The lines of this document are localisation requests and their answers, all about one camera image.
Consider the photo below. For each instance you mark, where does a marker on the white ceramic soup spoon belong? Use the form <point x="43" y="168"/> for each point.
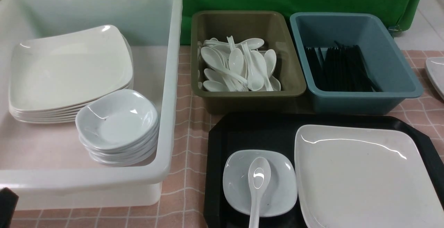
<point x="259" y="176"/>

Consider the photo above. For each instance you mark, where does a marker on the small white bowl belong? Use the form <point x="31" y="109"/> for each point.
<point x="281" y="194"/>

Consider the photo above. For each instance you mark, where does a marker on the black chopsticks pair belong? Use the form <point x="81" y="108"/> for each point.
<point x="356" y="63"/>

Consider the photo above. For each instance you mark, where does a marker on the white square rice plate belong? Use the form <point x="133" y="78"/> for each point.
<point x="350" y="177"/>

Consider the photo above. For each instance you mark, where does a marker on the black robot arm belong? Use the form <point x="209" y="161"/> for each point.
<point x="8" y="203"/>

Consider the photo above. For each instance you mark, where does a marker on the white plate at right edge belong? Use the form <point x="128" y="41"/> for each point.
<point x="434" y="67"/>

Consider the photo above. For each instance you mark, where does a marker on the pile of white soup spoons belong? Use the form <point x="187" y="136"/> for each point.
<point x="238" y="67"/>

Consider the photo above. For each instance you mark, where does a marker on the olive green plastic bin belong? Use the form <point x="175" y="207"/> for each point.
<point x="241" y="25"/>

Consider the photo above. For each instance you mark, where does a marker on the stack of small white bowls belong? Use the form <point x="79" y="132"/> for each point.
<point x="120" y="129"/>

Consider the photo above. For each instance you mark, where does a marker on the pink checkered tablecloth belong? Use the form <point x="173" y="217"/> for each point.
<point x="181" y="201"/>

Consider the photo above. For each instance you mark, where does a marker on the pile of black chopsticks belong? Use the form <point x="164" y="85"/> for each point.
<point x="330" y="70"/>

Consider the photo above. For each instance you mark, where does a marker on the blue plastic bin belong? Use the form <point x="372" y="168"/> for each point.
<point x="385" y="63"/>

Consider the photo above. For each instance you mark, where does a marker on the stack of white square plates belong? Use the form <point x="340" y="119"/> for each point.
<point x="52" y="78"/>

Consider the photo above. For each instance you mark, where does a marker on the large white plastic tub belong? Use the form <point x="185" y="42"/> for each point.
<point x="152" y="29"/>

